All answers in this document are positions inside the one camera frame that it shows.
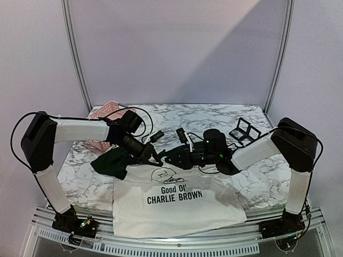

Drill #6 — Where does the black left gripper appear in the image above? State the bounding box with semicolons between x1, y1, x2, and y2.
115;134;163;167

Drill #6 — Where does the white and green t-shirt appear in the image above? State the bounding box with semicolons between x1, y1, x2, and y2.
91;147;247;238

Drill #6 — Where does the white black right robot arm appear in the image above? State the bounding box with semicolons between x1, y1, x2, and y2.
159;117;323;241

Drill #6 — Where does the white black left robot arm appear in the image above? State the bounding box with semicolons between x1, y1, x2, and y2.
20;110;163;238

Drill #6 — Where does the pink plastic perforated basket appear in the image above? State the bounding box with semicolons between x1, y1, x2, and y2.
85;101;127;154

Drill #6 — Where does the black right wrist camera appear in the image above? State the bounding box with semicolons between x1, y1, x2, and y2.
203;128;228;153

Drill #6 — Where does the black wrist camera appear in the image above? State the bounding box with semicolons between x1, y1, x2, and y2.
203;128;228;153
121;110;143;133

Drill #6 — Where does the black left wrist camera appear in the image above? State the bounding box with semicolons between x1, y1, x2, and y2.
121;110;143;133

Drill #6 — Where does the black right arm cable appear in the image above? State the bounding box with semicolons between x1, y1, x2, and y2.
175;125;325;236

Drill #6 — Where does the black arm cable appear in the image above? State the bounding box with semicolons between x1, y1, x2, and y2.
9;105;166;172
175;125;325;236

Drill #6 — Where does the black wire frame organizer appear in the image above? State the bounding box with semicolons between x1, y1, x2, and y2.
229;117;262;146

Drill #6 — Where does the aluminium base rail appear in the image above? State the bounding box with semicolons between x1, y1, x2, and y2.
23;207;335;256

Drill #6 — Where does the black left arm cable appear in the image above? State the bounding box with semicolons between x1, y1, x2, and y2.
9;105;166;172

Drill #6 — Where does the aluminium right corner post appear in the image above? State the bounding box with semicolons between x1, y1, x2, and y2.
263;0;295;116

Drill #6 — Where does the aluminium corner post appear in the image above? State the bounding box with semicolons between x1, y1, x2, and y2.
263;0;295;116
61;0;93;112

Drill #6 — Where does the aluminium left corner post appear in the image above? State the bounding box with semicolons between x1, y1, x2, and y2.
61;0;93;112

